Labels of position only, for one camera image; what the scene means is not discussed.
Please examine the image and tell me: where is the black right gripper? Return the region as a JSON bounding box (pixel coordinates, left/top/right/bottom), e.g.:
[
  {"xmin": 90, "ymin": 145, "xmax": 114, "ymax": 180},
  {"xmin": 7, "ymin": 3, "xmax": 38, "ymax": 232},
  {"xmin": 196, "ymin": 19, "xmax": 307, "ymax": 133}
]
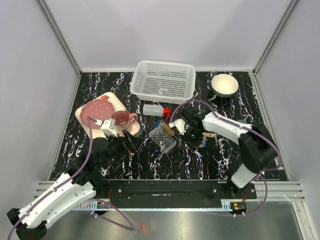
[{"xmin": 179, "ymin": 126, "xmax": 204, "ymax": 153}]

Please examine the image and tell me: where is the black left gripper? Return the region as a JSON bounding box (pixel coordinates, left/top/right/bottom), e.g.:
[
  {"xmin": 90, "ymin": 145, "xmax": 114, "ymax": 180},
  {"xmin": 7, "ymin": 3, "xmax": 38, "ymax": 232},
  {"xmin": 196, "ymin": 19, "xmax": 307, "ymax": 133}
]
[{"xmin": 97, "ymin": 129, "xmax": 145, "ymax": 169}]

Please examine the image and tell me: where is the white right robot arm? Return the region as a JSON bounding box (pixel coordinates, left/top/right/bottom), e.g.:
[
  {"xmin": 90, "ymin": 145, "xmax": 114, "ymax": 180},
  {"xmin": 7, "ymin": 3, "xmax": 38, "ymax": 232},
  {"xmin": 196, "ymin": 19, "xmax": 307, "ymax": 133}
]
[{"xmin": 176, "ymin": 100, "xmax": 283, "ymax": 199}]

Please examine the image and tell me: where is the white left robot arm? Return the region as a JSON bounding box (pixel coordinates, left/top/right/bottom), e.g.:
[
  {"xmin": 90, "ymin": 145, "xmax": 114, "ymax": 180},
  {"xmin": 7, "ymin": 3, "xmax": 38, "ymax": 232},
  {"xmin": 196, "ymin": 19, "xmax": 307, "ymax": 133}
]
[{"xmin": 7, "ymin": 130, "xmax": 144, "ymax": 240}]

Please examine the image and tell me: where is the wooden stick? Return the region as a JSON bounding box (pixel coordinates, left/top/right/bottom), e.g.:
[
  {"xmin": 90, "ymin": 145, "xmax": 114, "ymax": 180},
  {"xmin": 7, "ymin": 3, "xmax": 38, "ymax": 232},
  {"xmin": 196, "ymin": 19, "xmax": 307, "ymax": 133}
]
[{"xmin": 203, "ymin": 132, "xmax": 216, "ymax": 138}]

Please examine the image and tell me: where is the brown bristle tube brush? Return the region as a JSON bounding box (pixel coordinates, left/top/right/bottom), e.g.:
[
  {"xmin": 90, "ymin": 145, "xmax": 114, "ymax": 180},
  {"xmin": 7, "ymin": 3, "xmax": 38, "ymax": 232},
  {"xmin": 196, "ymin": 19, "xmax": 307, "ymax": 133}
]
[{"xmin": 161, "ymin": 122, "xmax": 186, "ymax": 150}]

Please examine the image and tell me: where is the clear acrylic tube rack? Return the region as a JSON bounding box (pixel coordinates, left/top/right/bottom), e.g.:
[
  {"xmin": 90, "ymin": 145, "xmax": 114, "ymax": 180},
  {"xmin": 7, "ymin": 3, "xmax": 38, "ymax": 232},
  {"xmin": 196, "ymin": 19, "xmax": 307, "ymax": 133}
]
[{"xmin": 148, "ymin": 124, "xmax": 177, "ymax": 154}]

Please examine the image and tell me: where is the translucent pink mug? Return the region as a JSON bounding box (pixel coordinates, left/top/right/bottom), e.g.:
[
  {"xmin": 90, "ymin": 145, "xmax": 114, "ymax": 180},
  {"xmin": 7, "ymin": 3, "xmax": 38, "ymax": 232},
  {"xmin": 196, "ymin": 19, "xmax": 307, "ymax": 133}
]
[{"xmin": 111, "ymin": 110, "xmax": 138, "ymax": 133}]

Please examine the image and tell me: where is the pink polka dot plate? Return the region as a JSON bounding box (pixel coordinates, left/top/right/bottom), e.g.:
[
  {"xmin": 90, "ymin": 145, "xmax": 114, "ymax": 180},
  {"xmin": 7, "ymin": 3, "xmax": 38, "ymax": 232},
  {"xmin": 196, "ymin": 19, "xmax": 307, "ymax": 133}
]
[{"xmin": 79, "ymin": 98, "xmax": 115, "ymax": 129}]

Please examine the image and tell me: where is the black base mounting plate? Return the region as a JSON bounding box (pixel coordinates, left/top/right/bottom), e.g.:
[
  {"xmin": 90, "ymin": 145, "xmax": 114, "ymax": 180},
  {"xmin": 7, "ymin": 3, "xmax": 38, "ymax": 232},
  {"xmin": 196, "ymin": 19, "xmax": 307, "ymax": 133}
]
[{"xmin": 94, "ymin": 179, "xmax": 257, "ymax": 209}]

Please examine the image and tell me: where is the clear plastic funnel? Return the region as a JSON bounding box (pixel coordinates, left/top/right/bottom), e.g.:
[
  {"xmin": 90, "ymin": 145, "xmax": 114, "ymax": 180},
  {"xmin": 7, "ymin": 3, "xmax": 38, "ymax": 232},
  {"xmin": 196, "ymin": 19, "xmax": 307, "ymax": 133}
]
[{"xmin": 237, "ymin": 115, "xmax": 251, "ymax": 124}]

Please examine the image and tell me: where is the white wash bottle red cap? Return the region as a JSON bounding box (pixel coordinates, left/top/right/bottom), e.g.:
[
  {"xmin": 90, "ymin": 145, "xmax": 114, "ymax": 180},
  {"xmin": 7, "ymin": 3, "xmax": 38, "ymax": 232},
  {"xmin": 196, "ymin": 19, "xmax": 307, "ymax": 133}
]
[{"xmin": 142, "ymin": 104, "xmax": 171, "ymax": 117}]

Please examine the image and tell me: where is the cream and green bowl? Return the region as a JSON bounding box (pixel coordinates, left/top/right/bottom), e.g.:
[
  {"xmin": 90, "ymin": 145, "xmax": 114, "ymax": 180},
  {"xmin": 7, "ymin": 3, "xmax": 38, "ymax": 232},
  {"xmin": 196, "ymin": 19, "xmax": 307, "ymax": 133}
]
[{"xmin": 211, "ymin": 74, "xmax": 239, "ymax": 98}]

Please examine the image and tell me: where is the white perforated plastic basket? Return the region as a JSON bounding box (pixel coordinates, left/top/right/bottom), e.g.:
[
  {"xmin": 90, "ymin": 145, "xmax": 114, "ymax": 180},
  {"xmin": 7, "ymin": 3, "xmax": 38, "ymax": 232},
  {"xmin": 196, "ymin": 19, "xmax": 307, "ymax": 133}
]
[{"xmin": 130, "ymin": 60, "xmax": 196, "ymax": 105}]

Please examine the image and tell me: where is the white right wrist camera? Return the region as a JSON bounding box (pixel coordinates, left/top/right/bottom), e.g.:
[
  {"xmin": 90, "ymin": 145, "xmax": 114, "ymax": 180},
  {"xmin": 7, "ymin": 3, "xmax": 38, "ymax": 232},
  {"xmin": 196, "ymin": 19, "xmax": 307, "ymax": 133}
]
[{"xmin": 169, "ymin": 118, "xmax": 187, "ymax": 135}]

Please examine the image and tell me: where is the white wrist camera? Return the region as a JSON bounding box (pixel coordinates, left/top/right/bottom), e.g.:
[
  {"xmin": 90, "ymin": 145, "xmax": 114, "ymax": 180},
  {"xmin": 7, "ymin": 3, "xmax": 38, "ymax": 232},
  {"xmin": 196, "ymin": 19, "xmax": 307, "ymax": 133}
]
[
  {"xmin": 95, "ymin": 118, "xmax": 118, "ymax": 138},
  {"xmin": 169, "ymin": 118, "xmax": 187, "ymax": 135}
]

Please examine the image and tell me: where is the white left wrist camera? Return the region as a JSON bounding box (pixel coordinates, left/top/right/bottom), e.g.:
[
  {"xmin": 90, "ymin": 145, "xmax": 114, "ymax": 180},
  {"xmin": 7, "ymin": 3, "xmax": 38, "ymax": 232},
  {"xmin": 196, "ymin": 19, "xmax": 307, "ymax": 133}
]
[{"xmin": 95, "ymin": 118, "xmax": 118, "ymax": 138}]

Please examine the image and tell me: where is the slotted cable duct rail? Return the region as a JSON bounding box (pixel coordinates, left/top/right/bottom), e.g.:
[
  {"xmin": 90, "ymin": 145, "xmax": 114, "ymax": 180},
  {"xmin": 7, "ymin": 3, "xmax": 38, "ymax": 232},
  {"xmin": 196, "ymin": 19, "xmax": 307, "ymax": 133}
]
[{"xmin": 73, "ymin": 200, "xmax": 110, "ymax": 212}]

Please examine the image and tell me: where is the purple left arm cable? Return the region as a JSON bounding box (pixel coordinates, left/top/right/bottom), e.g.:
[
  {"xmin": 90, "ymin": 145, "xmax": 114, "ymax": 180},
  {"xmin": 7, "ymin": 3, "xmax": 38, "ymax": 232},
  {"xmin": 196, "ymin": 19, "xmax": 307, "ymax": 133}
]
[{"xmin": 6, "ymin": 116, "xmax": 137, "ymax": 240}]

